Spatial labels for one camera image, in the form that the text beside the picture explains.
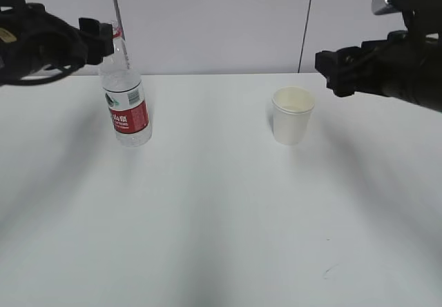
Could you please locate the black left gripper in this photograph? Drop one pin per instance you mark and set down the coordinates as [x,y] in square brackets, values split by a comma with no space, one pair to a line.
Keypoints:
[33,40]

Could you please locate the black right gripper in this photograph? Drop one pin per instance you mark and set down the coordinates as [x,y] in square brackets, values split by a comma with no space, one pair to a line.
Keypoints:
[409,67]

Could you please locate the clear water bottle red label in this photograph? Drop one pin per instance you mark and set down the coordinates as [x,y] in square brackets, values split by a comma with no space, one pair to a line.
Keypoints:
[124,94]

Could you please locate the white paper cup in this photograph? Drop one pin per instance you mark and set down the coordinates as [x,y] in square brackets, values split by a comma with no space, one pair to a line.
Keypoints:
[292,107]

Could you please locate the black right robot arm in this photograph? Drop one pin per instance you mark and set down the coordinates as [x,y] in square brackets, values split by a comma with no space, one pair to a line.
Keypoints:
[369,49]

